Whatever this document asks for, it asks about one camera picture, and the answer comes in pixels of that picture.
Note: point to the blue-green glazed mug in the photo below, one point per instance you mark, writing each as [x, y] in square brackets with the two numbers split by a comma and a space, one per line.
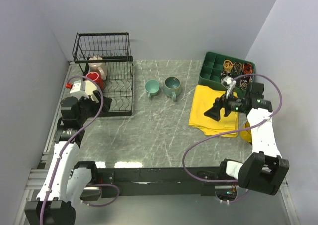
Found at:
[172, 88]

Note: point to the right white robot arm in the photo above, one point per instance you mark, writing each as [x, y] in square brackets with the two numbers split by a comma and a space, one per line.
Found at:
[265, 169]

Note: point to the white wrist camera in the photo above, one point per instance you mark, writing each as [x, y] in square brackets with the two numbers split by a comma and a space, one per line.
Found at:
[77, 89]
[229, 83]

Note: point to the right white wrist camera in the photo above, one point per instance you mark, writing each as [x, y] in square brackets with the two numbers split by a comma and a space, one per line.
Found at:
[229, 83]

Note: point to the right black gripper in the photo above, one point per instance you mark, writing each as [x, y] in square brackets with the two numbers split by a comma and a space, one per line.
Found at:
[214, 112]

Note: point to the red mug white squiggles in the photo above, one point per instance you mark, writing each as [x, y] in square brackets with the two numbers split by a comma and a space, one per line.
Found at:
[96, 77]

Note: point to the small teal cup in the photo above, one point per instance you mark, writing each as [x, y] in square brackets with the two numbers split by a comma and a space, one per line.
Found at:
[151, 88]

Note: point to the yellow folded cloth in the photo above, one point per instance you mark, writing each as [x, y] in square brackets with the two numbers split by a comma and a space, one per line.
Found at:
[211, 122]

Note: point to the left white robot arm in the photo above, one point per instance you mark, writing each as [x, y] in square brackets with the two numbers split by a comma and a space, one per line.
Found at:
[56, 202]

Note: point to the pink mug purple interior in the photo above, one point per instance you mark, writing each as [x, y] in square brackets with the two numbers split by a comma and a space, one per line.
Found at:
[98, 66]

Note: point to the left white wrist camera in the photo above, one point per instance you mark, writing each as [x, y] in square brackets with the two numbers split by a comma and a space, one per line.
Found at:
[77, 89]

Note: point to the black wire dish rack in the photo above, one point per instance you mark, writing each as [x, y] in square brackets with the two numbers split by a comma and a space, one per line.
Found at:
[114, 51]

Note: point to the green compartment organizer tray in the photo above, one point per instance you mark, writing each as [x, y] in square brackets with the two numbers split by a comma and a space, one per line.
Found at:
[216, 67]

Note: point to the yellow cup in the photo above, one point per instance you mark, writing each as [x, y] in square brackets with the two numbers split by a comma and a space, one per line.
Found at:
[246, 134]

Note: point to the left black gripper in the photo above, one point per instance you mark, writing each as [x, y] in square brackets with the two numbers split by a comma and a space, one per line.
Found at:
[96, 107]

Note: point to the white floral mug green interior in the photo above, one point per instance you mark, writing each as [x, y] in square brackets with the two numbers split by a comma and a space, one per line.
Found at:
[91, 91]

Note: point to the black base beam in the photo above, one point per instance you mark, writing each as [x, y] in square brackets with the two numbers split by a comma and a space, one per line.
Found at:
[162, 181]

